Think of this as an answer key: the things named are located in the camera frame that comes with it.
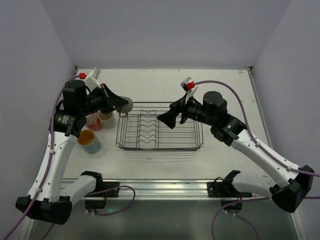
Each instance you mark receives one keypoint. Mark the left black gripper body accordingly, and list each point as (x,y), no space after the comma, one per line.
(105,97)

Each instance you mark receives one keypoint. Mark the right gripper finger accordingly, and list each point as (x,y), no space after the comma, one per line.
(168,118)
(176,107)

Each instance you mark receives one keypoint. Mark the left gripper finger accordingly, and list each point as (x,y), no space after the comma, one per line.
(108,94)
(112,104)

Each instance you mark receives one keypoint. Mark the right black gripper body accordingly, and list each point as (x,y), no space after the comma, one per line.
(181,111)

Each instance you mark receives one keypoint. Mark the small olive green mug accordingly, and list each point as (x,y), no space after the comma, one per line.
(127,108)

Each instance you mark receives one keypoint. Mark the beige tumbler cup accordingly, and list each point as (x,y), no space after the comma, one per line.
(107,120)

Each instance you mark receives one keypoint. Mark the pink faceted mug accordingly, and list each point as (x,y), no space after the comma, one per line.
(91,118)

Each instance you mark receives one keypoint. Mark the orange mug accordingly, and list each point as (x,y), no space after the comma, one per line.
(95,127)

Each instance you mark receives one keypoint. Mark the blue butterfly mug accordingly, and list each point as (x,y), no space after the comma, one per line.
(89,141)

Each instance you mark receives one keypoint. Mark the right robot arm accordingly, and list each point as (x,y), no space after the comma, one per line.
(285,187)

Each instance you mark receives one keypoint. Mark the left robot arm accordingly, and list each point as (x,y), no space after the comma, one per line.
(46,201)

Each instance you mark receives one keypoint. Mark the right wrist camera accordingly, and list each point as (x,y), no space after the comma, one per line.
(189,87)

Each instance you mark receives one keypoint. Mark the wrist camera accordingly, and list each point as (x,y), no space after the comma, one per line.
(91,78)
(189,87)

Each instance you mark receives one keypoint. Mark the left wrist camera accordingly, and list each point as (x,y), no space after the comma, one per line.
(91,78)

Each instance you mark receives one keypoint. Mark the dark wire dish rack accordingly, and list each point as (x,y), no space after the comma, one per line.
(140,130)

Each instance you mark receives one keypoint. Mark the left black base bracket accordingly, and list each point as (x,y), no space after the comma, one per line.
(100,191)

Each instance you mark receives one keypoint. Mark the black base bracket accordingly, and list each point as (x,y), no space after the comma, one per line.
(223,188)
(100,191)

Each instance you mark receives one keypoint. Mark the right black base bracket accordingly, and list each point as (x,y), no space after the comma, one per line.
(223,188)

